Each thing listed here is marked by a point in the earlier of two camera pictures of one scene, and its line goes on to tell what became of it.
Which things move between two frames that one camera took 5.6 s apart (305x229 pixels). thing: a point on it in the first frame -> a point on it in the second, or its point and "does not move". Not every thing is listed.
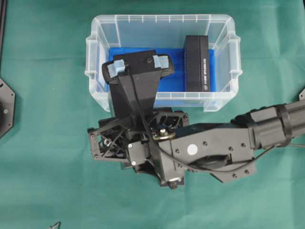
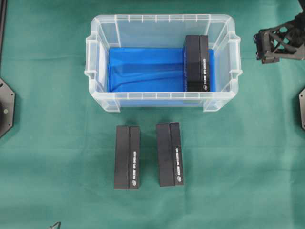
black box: x=169 y=171 -> x=127 y=159
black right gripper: x=119 y=140 -> x=287 y=41
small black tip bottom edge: x=56 y=225 does not move
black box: x=196 y=65 does not move
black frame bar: x=3 y=8 does not move
